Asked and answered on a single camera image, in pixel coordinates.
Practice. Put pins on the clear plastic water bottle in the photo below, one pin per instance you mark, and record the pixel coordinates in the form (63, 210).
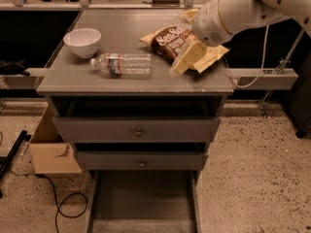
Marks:
(123, 65)

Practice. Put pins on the grey top drawer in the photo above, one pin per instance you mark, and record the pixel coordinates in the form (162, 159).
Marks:
(136, 130)

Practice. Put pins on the black cloth on rail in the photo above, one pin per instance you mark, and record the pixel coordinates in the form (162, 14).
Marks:
(13, 68)

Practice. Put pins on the black bar on floor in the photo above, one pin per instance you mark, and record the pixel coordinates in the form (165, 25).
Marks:
(5, 161)

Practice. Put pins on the cardboard box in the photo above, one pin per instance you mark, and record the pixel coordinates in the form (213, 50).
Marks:
(50, 154)

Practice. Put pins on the brown yellow chip bag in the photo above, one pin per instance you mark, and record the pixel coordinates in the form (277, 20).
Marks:
(168, 41)

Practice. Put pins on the white ceramic bowl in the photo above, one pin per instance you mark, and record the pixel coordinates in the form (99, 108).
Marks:
(83, 42)

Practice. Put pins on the black device on ledge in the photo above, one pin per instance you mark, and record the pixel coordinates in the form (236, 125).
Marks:
(166, 3)

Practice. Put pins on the grey middle drawer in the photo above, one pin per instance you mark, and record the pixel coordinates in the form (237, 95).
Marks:
(141, 160)

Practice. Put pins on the grey wooden drawer cabinet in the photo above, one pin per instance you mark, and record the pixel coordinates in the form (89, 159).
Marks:
(73, 89)

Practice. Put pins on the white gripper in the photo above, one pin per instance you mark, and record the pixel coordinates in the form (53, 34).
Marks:
(208, 23)

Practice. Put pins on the grey open bottom drawer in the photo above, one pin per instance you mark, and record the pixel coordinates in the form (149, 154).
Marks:
(143, 202)

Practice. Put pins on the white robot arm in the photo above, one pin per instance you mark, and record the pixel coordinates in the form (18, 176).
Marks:
(240, 15)

